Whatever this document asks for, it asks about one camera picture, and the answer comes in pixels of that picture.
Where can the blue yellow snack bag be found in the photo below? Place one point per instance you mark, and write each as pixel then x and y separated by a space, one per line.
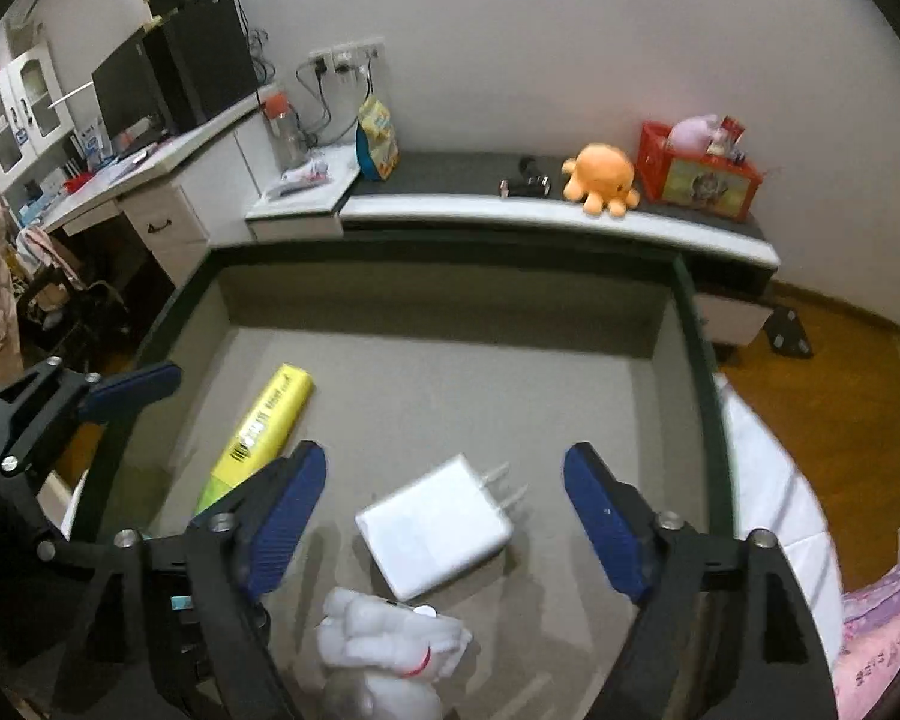
pixel 379 139

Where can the clear bottle orange cap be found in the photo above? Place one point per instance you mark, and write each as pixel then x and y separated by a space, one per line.
pixel 285 131

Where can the small black device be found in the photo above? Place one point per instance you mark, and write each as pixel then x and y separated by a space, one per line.
pixel 529 181

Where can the black floor stand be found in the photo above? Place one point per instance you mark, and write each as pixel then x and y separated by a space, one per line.
pixel 789 334

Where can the pink printed blanket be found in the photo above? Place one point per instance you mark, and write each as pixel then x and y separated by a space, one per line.
pixel 881 637

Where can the white nightstand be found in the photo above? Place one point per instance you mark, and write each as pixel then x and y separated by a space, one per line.
pixel 300 210

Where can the black computer tower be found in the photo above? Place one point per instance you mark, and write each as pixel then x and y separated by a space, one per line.
pixel 202 64

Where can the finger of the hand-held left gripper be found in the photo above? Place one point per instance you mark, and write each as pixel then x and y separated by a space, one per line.
pixel 135 388

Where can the white charger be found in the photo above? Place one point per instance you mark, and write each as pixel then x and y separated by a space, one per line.
pixel 435 525

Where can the pink storage box grey inside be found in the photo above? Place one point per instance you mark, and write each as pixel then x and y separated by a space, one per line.
pixel 435 390

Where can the white wall socket strip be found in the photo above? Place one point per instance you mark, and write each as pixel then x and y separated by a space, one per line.
pixel 345 54

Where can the red printed box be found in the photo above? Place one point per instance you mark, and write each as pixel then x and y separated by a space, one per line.
pixel 694 184

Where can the small red white toy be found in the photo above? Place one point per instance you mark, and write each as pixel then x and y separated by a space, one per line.
pixel 731 136

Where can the blue white box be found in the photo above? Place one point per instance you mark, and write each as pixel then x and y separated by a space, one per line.
pixel 92 144

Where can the low dark top cabinet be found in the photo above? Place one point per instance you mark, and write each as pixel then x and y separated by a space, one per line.
pixel 457 176

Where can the dark stroller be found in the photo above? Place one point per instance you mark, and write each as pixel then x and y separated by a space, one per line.
pixel 67 315

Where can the white glass door cabinet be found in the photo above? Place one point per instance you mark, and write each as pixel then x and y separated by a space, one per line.
pixel 11 120

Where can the yellow highlighter marker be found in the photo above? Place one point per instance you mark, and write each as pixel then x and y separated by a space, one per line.
pixel 270 420

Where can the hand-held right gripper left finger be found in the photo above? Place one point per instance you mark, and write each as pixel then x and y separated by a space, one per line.
pixel 285 517

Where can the pink plush toy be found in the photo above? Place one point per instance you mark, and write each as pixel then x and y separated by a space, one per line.
pixel 694 131

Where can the black monitor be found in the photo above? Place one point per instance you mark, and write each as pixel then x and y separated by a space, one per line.
pixel 124 90

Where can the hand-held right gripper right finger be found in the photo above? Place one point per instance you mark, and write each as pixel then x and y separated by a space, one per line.
pixel 607 525

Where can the small white pink pouch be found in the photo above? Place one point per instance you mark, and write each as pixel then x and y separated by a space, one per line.
pixel 304 176

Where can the white plush toy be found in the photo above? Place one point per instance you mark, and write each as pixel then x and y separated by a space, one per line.
pixel 375 637

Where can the orange octopus plush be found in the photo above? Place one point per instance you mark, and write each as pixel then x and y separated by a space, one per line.
pixel 598 172

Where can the white desk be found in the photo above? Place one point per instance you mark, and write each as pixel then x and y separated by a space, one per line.
pixel 172 221

